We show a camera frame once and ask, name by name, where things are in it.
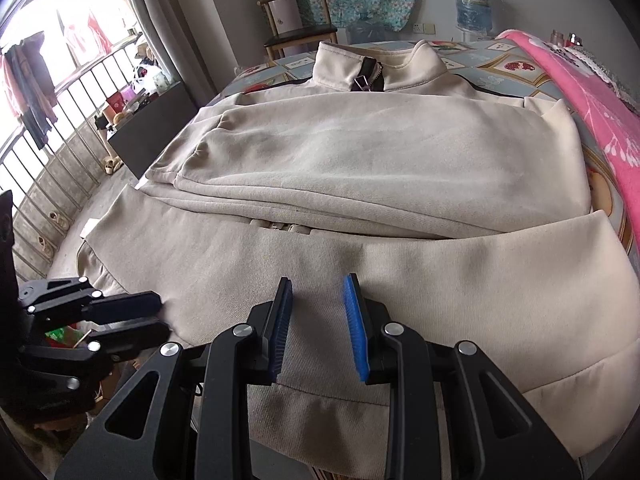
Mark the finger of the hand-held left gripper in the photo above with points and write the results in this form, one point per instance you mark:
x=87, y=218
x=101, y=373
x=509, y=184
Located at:
x=135, y=337
x=122, y=305

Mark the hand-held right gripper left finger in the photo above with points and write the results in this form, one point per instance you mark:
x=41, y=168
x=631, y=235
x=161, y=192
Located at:
x=280, y=332

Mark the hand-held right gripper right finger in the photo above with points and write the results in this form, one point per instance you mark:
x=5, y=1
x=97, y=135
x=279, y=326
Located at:
x=356, y=332

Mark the cream zip jacket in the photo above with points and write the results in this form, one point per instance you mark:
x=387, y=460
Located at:
x=350, y=160

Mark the dark hanging clothes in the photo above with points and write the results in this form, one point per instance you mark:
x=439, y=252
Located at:
x=32, y=90

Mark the red hanging clothes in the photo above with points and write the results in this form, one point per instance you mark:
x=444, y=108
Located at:
x=82, y=30

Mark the pale shoe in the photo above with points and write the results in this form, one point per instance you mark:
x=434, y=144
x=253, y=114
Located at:
x=58, y=222
x=45, y=250

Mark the beige sandals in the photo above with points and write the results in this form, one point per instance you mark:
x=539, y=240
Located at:
x=112, y=166

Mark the metal window railing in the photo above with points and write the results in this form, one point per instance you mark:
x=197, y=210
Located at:
x=55, y=170

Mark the dark low cabinet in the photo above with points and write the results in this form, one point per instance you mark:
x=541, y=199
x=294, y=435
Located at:
x=150, y=130

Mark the white plastic bag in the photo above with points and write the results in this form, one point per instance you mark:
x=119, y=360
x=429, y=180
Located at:
x=150, y=77

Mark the grey curtain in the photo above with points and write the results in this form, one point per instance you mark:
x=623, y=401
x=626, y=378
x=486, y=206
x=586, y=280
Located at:
x=170, y=25

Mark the wooden chair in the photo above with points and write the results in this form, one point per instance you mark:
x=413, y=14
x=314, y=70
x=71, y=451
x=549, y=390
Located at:
x=295, y=37

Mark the clear plastic water jug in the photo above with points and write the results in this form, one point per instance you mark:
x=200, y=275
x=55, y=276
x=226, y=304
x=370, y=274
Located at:
x=365, y=32

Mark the white cylindrical box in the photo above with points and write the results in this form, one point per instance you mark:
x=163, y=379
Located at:
x=282, y=10

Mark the pink floral blanket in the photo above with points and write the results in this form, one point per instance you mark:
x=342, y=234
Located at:
x=590, y=110

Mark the blue water cooler bottle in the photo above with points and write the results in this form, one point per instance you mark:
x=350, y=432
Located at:
x=472, y=5

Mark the grey lace cushion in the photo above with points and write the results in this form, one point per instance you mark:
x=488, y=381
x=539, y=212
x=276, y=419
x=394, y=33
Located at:
x=607, y=67

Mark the white wall socket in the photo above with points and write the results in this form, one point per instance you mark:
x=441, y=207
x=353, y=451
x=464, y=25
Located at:
x=424, y=28

